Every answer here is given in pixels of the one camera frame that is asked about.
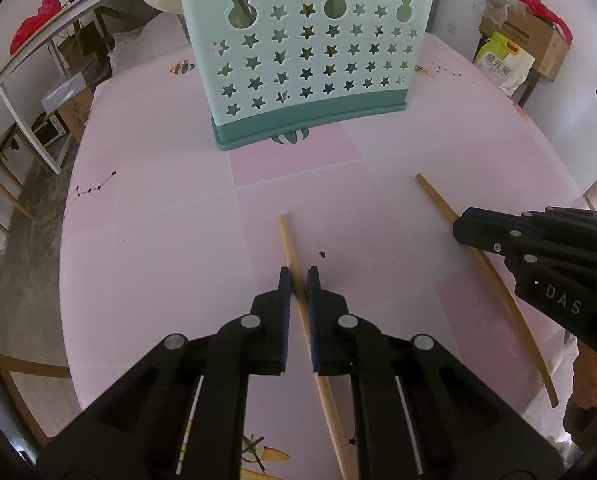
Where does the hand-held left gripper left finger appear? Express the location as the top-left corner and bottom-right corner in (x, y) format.
(36, 266), (293, 480)

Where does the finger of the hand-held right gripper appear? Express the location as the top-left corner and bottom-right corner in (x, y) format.
(452, 206), (597, 267)

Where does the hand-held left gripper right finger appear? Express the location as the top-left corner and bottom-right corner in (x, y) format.
(305, 266), (564, 480)

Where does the wooden chopstick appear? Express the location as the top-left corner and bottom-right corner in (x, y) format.
(277, 214), (360, 480)
(415, 172), (560, 408)

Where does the mint green star-hole utensil holder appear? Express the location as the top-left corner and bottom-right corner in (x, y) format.
(174, 0), (441, 152)

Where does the person's right hand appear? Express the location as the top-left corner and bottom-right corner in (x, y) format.
(573, 340), (597, 409)

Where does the pink printed tablecloth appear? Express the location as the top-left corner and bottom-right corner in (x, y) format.
(58, 32), (597, 480)

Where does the green white printed rice bag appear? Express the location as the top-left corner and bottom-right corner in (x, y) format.
(472, 30), (536, 97)

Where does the large cardboard box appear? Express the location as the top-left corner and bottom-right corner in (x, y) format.
(478, 2), (571, 82)

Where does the red plastic bag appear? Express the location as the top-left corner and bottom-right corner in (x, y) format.
(518, 0), (575, 45)

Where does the small white appliance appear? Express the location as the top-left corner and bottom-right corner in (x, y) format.
(31, 112), (68, 147)

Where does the clear plastic box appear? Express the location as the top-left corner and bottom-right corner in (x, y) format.
(41, 74), (86, 111)

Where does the white desk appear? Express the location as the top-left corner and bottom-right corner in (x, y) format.
(0, 0), (135, 175)

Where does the red cloth on table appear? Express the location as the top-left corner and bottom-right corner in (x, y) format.
(10, 0), (62, 55)

